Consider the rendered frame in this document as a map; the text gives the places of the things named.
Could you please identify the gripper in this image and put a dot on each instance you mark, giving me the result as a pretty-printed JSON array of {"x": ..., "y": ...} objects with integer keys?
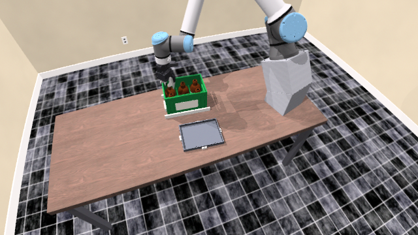
[{"x": 164, "y": 74}]

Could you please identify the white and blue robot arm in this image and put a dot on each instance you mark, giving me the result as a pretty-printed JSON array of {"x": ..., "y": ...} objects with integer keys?
[{"x": 285, "y": 23}]

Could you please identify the green bottle crate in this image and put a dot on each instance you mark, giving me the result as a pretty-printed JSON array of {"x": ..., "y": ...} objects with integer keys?
[{"x": 188, "y": 101}]

